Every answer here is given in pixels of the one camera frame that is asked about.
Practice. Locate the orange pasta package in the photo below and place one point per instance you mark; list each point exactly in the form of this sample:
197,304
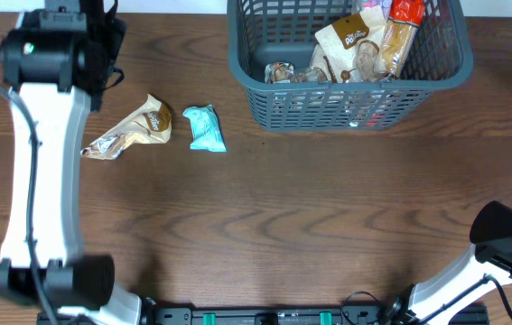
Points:
403,22

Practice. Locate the grey plastic lattice basket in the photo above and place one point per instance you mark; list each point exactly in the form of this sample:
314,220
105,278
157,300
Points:
262,32

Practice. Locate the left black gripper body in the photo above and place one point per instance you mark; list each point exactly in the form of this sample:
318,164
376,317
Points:
103,45

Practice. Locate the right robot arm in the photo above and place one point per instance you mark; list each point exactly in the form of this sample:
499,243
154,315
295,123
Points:
485,266

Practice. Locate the black mounting rail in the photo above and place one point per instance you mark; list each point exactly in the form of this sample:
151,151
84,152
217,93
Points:
363,313

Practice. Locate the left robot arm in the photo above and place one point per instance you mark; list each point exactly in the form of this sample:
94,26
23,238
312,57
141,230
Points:
42,258

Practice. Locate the teal snack packet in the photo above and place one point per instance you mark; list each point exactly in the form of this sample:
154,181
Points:
205,129

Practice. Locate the beige snack pouch with barcode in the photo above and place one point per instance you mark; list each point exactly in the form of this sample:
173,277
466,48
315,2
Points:
321,69

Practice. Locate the tissue pocket pack bundle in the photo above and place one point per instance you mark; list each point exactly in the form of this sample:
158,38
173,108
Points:
385,5

